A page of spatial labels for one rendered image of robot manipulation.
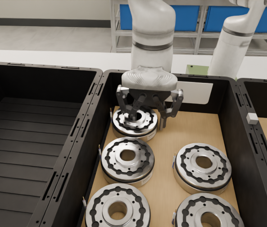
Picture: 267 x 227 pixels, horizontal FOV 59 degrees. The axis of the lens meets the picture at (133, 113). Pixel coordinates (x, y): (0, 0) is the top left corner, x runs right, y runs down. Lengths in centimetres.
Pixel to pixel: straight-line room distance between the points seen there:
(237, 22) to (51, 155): 60
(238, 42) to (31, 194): 66
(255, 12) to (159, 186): 52
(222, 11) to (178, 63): 141
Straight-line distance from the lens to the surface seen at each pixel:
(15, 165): 54
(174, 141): 53
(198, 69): 91
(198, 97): 58
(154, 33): 38
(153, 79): 38
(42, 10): 351
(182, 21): 238
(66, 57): 114
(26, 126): 61
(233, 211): 43
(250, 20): 75
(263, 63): 120
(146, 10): 38
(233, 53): 79
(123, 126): 51
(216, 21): 244
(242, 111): 49
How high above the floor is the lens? 122
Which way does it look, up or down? 42 degrees down
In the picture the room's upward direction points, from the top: straight up
